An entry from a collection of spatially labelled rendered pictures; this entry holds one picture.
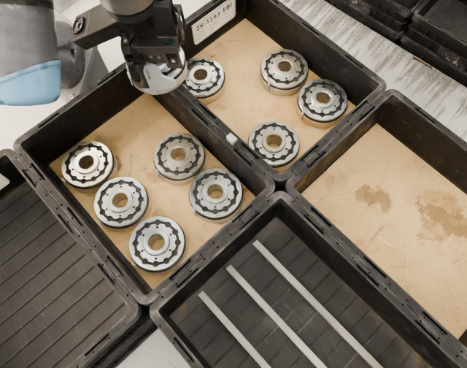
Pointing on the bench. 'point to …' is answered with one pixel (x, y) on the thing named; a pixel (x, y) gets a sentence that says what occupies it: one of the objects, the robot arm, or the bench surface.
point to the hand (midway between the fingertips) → (151, 77)
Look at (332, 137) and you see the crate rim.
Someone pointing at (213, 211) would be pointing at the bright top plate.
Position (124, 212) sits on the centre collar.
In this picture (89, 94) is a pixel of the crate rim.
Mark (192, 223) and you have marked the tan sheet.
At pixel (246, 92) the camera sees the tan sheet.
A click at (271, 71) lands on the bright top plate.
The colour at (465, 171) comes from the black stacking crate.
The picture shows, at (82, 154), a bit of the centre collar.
